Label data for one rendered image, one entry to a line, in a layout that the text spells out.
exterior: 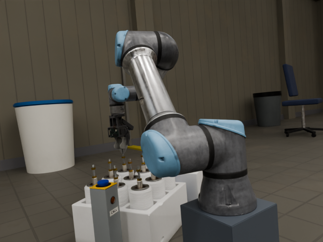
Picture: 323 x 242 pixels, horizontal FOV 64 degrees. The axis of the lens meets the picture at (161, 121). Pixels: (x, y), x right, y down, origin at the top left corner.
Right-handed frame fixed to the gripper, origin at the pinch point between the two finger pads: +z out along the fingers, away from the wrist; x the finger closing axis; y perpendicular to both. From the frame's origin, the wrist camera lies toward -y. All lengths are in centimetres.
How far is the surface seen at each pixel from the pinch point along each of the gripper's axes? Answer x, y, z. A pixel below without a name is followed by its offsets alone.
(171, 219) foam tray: 31.5, 13.1, 27.6
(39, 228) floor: -39, 26, 35
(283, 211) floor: 75, -25, 35
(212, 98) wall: -50, -368, -26
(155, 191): 26.4, 16.3, 14.2
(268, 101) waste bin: 46, -419, -13
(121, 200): 15.8, 27.0, 15.3
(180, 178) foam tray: 21.6, -22.9, 20.7
